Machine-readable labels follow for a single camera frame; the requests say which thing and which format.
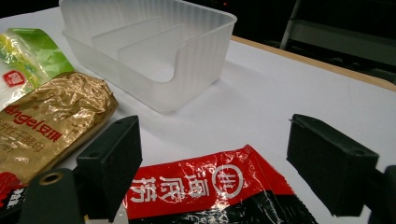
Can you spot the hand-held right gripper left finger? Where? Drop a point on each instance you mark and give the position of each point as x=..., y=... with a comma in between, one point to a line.
x=109, y=161

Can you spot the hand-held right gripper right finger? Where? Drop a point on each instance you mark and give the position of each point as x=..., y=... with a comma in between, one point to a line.
x=333, y=168

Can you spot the gold crinkled packet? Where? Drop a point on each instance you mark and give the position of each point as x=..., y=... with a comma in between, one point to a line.
x=53, y=118

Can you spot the red and black packet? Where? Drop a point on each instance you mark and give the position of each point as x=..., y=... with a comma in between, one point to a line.
x=193, y=186

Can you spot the translucent plastic container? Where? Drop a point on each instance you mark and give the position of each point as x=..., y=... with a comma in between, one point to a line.
x=193, y=62

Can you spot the green and white packet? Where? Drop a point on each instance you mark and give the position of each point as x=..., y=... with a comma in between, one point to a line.
x=28, y=59

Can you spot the white table sheet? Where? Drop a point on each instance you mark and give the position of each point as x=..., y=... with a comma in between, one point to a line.
x=264, y=102

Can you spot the white metal stand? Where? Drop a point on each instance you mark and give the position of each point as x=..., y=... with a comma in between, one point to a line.
x=342, y=32

